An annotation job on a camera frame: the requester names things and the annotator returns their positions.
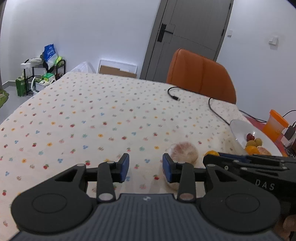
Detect floral white tablecloth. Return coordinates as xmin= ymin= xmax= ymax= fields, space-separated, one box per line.
xmin=1 ymin=72 xmax=244 ymax=240

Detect black usb cable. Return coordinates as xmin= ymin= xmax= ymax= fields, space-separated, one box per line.
xmin=167 ymin=86 xmax=267 ymax=126

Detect black door handle lock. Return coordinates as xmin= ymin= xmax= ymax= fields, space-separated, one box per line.
xmin=157 ymin=23 xmax=173 ymax=43

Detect orange leather chair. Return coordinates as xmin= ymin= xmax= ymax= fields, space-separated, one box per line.
xmin=166 ymin=49 xmax=236 ymax=104

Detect green plum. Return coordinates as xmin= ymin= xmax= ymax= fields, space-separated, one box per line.
xmin=254 ymin=138 xmax=262 ymax=146
xmin=246 ymin=140 xmax=257 ymax=147

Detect grey door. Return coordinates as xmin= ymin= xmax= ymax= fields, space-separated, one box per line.
xmin=140 ymin=0 xmax=233 ymax=82

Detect white bowl blue rim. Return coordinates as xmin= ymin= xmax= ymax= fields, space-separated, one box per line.
xmin=229 ymin=120 xmax=282 ymax=156

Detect red small apple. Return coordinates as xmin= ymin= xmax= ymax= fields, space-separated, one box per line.
xmin=246 ymin=133 xmax=255 ymax=142

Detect small white wall plate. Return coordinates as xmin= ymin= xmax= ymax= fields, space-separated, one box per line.
xmin=227 ymin=30 xmax=233 ymax=38

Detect blue white plastic bag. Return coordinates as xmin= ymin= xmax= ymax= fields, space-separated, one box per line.
xmin=43 ymin=44 xmax=58 ymax=69

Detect orange in bowl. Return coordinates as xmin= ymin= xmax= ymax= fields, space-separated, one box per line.
xmin=244 ymin=146 xmax=260 ymax=155

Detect white wall switch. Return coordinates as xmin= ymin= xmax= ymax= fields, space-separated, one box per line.
xmin=268 ymin=36 xmax=278 ymax=46

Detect green floor cushion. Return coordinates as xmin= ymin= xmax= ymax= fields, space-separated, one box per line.
xmin=0 ymin=90 xmax=9 ymax=108

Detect green box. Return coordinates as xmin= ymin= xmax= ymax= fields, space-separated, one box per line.
xmin=15 ymin=77 xmax=28 ymax=97

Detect black power adapter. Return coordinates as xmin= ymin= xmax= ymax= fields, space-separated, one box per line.
xmin=283 ymin=126 xmax=295 ymax=148

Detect black metal shelf rack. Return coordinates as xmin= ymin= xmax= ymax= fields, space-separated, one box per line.
xmin=21 ymin=57 xmax=66 ymax=95

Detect peeled pomelo segment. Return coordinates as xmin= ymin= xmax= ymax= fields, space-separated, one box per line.
xmin=257 ymin=146 xmax=272 ymax=156
xmin=163 ymin=142 xmax=199 ymax=194

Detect orange lidded plastic cup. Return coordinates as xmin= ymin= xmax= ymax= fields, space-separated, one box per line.
xmin=262 ymin=109 xmax=289 ymax=142

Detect small tangerine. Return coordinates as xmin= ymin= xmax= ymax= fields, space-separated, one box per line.
xmin=204 ymin=150 xmax=220 ymax=156

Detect right human hand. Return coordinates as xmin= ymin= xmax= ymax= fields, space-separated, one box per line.
xmin=273 ymin=215 xmax=296 ymax=240

